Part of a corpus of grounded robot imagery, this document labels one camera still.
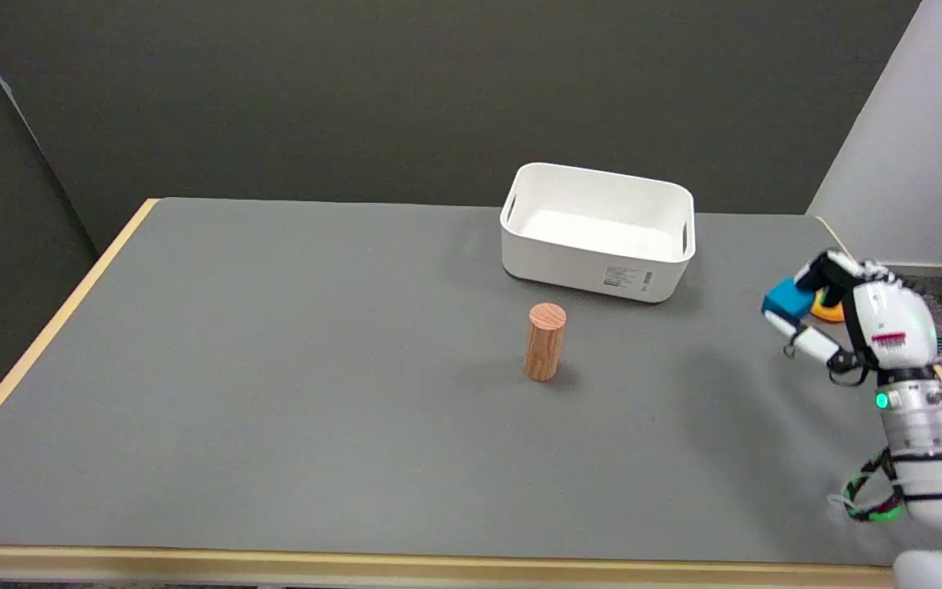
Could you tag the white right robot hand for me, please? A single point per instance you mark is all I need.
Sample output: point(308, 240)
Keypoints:
point(888, 315)

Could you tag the blue cube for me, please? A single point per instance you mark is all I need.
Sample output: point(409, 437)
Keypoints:
point(787, 300)

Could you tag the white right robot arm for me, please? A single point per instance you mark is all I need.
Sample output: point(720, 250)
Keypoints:
point(933, 458)

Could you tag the white plastic box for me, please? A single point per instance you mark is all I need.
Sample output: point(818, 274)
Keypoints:
point(598, 233)

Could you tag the wooden cylinder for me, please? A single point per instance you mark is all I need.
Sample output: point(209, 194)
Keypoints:
point(545, 341)

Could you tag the white wall panel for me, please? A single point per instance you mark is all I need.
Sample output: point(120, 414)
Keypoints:
point(912, 139)

